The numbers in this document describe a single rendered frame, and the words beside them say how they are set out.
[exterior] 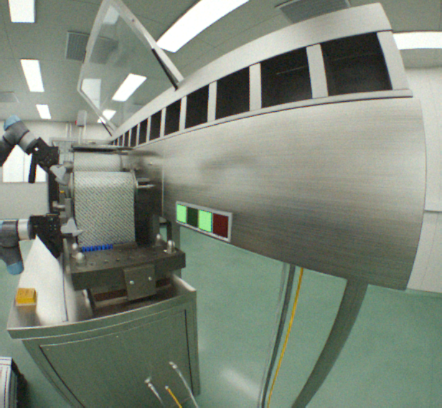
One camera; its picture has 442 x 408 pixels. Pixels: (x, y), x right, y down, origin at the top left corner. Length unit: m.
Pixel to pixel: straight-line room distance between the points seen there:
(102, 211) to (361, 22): 0.91
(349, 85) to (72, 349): 0.99
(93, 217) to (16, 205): 5.92
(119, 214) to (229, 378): 1.26
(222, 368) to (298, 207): 1.38
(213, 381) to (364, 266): 1.32
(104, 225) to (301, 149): 0.70
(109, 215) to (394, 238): 0.82
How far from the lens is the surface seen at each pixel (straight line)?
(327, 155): 0.35
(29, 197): 6.51
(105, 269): 0.64
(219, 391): 1.48
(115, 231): 0.81
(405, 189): 0.34
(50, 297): 0.79
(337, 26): 0.46
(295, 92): 0.50
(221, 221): 0.49
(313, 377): 0.82
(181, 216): 0.63
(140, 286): 0.67
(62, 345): 0.72
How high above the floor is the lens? 1.30
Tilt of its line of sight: 3 degrees down
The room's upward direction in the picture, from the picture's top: 2 degrees clockwise
